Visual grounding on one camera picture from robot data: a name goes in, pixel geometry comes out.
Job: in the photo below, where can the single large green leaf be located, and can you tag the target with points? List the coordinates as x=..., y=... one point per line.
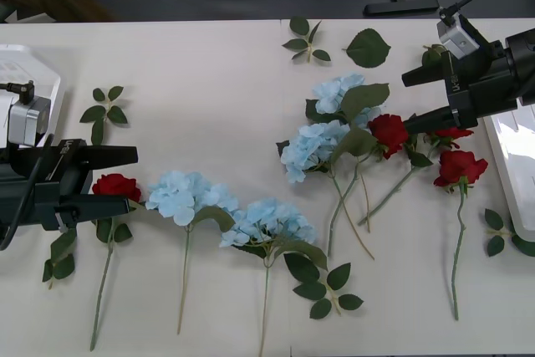
x=368, y=48

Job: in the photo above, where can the pale blue flower green stem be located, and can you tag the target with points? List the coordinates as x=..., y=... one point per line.
x=309, y=148
x=179, y=198
x=334, y=91
x=267, y=223

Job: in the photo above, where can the shallow white box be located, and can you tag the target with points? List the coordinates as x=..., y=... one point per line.
x=25, y=56
x=514, y=164

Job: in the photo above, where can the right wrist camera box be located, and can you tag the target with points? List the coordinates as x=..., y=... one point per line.
x=460, y=39

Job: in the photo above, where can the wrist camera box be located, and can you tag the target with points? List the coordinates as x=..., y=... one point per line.
x=31, y=120
x=460, y=39

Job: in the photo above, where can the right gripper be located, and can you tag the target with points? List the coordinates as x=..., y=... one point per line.
x=489, y=81

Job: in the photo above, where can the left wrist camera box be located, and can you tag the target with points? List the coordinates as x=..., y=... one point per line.
x=31, y=120

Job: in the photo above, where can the small loose green leaf twig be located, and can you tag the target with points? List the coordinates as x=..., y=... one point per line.
x=430, y=56

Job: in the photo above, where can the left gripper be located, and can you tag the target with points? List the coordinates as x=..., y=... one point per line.
x=50, y=190

